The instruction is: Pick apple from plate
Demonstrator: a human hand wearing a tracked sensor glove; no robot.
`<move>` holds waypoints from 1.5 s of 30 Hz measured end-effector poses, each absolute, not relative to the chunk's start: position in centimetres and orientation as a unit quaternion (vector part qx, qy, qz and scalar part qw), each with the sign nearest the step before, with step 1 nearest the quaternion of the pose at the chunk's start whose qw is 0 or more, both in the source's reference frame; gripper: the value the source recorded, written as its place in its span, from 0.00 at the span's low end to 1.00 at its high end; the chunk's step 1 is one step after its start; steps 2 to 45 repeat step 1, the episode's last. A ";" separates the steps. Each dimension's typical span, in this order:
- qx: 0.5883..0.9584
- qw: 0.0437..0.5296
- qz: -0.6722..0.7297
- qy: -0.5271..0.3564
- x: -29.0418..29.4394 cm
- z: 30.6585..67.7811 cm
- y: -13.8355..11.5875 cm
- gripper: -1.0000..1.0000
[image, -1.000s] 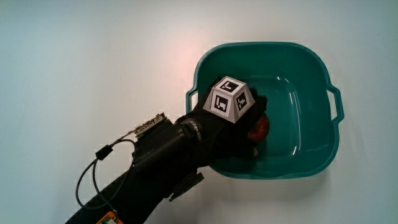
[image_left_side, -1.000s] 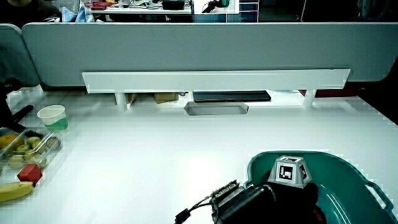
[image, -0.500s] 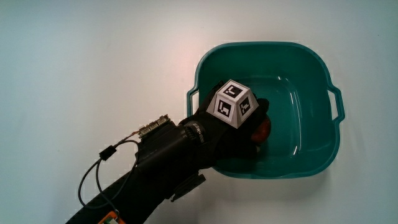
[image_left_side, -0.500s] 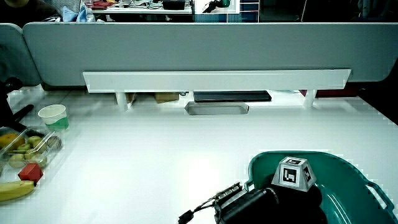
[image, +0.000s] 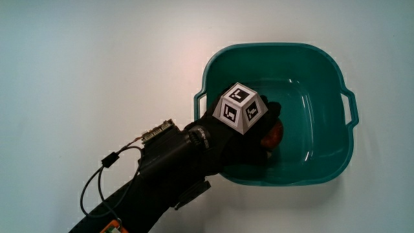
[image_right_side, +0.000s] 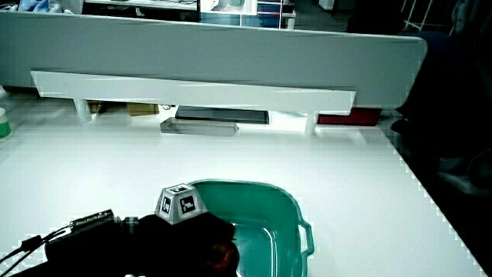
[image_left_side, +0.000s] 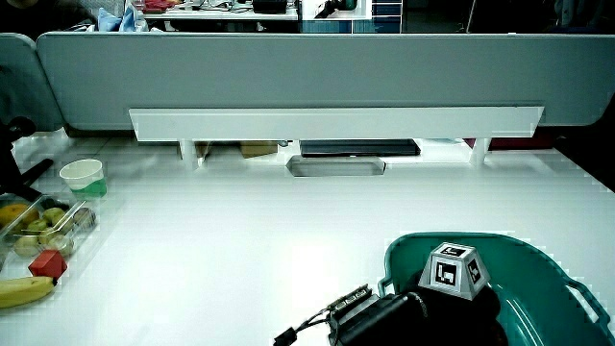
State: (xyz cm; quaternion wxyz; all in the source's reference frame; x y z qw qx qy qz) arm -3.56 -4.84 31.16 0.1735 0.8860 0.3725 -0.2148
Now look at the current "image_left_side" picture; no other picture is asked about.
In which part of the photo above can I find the blue cloth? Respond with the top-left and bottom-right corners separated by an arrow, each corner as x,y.
97,0 -> 146,33

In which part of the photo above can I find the grey rounded partition panel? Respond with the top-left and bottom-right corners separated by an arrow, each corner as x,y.
0,32 -> 66,132

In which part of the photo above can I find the orange fruit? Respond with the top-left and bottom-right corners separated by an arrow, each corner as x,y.
0,202 -> 40,230

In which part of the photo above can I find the white desk shelf riser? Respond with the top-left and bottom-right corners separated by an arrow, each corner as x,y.
128,106 -> 546,170

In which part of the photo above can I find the blue drawer cabinet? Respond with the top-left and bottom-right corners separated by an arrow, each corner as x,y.
301,0 -> 403,35

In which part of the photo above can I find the person's right hand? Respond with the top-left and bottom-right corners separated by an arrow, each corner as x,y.
403,241 -> 510,346

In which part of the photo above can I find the yellow banana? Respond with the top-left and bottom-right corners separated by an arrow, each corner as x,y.
0,275 -> 57,309

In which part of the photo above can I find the red cube block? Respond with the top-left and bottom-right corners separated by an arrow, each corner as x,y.
27,248 -> 68,281

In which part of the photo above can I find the cluttered white background desk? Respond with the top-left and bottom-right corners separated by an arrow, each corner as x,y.
142,0 -> 300,21

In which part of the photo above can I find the brown cardboard box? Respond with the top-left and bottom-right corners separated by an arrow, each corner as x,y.
239,140 -> 280,160

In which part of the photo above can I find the white and green paper cup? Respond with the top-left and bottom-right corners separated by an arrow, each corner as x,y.
59,158 -> 109,199

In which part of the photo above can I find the clear plastic fruit container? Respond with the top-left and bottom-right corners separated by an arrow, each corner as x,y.
0,191 -> 102,273

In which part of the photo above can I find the green plastic plate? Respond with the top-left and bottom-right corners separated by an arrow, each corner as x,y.
378,232 -> 615,346

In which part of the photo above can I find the black flat keyboard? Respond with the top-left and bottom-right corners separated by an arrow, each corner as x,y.
300,138 -> 422,159

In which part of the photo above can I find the grey desk partition panel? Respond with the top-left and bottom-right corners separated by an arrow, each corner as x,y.
36,32 -> 615,132

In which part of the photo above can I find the black camera stand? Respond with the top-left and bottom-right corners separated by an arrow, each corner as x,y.
0,116 -> 55,203

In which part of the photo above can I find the dark red box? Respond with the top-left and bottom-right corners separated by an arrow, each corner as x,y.
463,136 -> 554,151

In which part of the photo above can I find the black glove cable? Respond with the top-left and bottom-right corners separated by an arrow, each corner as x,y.
272,307 -> 338,346

